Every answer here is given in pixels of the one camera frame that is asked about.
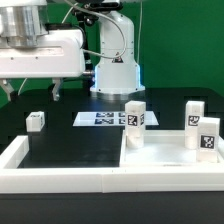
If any white U-shaped fence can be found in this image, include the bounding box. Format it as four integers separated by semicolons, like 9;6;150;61
0;135;224;194

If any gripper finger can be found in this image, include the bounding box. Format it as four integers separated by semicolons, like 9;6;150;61
0;79;15;101
52;78;63;101

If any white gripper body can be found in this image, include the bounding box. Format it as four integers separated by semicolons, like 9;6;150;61
0;29;85;79

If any white cable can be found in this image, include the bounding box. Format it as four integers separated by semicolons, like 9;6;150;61
17;0;88;97

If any white sheet with tags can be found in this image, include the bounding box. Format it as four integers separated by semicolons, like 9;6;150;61
73;111;159;126

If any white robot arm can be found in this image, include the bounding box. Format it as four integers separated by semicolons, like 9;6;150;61
0;0;145;99

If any white square table top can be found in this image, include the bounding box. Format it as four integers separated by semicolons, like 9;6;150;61
119;130;224;167

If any black cable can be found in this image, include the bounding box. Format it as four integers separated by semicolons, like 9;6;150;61
63;76;85;83

